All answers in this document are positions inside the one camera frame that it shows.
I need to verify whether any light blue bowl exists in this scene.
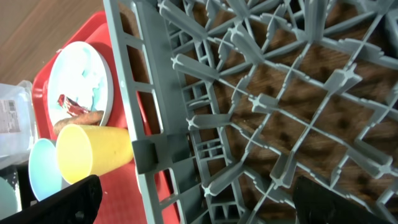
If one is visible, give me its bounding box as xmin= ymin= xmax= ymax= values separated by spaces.
xmin=28 ymin=138 xmax=70 ymax=201

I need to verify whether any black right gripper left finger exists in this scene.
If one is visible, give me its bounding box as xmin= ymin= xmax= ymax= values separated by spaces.
xmin=1 ymin=175 xmax=103 ymax=224

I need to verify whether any grey dishwasher rack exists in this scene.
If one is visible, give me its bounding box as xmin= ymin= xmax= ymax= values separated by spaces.
xmin=104 ymin=1 xmax=397 ymax=223

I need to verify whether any yellow plastic cup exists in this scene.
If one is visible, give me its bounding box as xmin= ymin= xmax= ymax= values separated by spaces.
xmin=56 ymin=124 xmax=133 ymax=184

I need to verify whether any light blue plate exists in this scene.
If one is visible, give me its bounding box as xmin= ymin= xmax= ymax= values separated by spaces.
xmin=47 ymin=41 xmax=114 ymax=126

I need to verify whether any black waste tray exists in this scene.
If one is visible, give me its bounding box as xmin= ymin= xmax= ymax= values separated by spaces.
xmin=16 ymin=163 xmax=35 ymax=209

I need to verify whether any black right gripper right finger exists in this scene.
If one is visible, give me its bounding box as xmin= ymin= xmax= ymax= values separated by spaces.
xmin=293 ymin=176 xmax=389 ymax=224

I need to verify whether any clear plastic bin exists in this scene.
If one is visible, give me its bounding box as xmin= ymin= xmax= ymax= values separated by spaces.
xmin=1 ymin=80 xmax=39 ymax=169

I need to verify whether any red snack wrapper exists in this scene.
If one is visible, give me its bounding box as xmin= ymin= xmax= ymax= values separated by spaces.
xmin=57 ymin=94 xmax=90 ymax=116

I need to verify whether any green bowl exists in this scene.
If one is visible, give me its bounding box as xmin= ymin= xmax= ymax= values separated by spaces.
xmin=0 ymin=177 xmax=22 ymax=220

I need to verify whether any brown sausage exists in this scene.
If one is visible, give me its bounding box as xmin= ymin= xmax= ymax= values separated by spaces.
xmin=53 ymin=111 xmax=104 ymax=136

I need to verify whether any red serving tray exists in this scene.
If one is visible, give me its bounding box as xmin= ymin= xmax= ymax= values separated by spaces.
xmin=32 ymin=11 xmax=147 ymax=223

